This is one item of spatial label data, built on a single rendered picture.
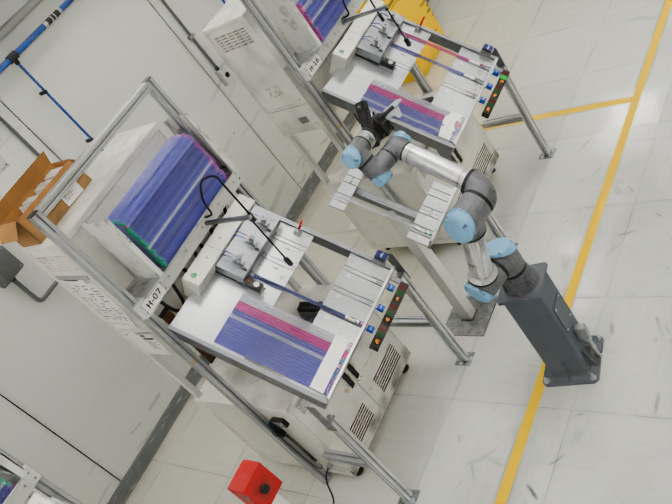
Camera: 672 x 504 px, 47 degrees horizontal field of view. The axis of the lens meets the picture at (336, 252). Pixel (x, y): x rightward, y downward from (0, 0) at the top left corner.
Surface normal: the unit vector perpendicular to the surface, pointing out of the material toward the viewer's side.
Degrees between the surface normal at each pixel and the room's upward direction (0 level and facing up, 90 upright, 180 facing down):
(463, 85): 44
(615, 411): 0
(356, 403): 90
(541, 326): 90
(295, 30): 90
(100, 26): 90
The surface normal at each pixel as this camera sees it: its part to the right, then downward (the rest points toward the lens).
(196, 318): 0.10, -0.52
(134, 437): 0.73, -0.06
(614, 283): -0.54, -0.65
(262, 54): -0.42, 0.76
